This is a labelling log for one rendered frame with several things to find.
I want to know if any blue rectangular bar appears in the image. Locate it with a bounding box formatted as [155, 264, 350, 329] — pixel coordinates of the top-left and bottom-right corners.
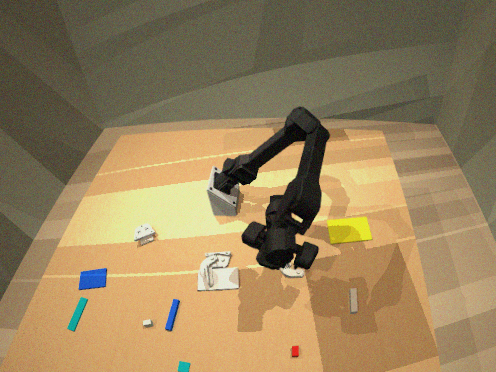
[165, 299, 180, 331]

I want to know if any teal square block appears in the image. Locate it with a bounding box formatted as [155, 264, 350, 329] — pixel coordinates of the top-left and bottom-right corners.
[178, 361, 191, 372]

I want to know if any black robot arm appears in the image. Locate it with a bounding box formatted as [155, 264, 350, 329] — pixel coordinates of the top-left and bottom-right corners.
[213, 106, 330, 270]

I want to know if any yellow flat plate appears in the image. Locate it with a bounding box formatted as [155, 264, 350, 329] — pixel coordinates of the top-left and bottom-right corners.
[327, 216, 372, 245]

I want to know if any teal flat bar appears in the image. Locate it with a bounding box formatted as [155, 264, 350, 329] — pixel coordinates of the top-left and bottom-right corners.
[67, 297, 88, 331]

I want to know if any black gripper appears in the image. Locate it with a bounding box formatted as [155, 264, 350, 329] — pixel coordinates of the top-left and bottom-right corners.
[241, 221, 319, 270]

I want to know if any blue flat plate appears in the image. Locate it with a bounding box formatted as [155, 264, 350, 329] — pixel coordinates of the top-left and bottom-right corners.
[78, 268, 107, 290]

